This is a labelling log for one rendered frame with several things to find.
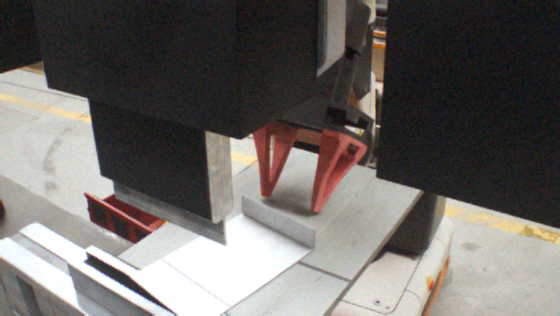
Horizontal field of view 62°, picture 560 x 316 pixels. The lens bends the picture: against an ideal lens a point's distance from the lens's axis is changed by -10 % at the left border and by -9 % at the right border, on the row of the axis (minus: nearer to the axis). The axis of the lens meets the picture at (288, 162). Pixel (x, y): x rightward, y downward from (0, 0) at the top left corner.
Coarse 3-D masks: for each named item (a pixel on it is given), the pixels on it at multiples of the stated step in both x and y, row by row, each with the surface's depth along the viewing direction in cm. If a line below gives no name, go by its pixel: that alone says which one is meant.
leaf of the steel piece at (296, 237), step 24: (240, 216) 47; (264, 216) 46; (240, 240) 44; (264, 240) 44; (288, 240) 44; (312, 240) 43; (192, 264) 41; (216, 264) 41; (240, 264) 41; (264, 264) 41; (288, 264) 41; (216, 288) 38; (240, 288) 38
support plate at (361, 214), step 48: (240, 192) 52; (288, 192) 52; (336, 192) 52; (384, 192) 51; (144, 240) 44; (192, 240) 44; (336, 240) 44; (384, 240) 45; (288, 288) 39; (336, 288) 39
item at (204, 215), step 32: (96, 128) 31; (128, 128) 29; (160, 128) 28; (192, 128) 26; (128, 160) 31; (160, 160) 29; (192, 160) 27; (224, 160) 28; (128, 192) 34; (160, 192) 30; (192, 192) 28; (224, 192) 29; (192, 224) 31; (224, 224) 30
